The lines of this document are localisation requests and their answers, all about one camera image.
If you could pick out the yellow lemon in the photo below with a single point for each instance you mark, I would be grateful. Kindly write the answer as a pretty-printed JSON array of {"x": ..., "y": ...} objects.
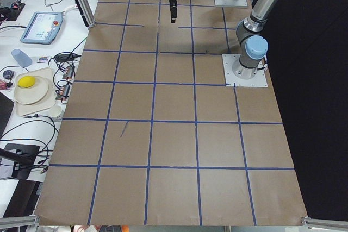
[{"x": 26, "y": 82}]

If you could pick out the white paper cup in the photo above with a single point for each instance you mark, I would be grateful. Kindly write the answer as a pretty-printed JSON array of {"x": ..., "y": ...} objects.
[{"x": 56, "y": 112}]

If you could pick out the beige tray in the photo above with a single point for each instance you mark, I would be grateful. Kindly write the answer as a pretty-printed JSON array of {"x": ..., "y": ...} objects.
[{"x": 45, "y": 103}]

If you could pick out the beige round plate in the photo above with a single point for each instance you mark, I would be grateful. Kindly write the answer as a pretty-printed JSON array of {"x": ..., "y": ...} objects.
[{"x": 33, "y": 94}]

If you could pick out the black stand base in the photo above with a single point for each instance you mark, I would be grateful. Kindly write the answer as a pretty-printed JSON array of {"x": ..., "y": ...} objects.
[{"x": 17, "y": 161}]

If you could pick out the light blue plastic cup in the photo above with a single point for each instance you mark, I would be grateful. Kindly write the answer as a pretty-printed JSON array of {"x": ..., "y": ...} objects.
[{"x": 21, "y": 57}]

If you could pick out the blue teach pendant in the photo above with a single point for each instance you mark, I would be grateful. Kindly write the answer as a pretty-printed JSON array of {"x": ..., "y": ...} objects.
[{"x": 42, "y": 28}]

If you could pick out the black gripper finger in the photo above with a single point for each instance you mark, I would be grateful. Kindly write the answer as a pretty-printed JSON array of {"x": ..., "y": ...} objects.
[{"x": 174, "y": 11}]

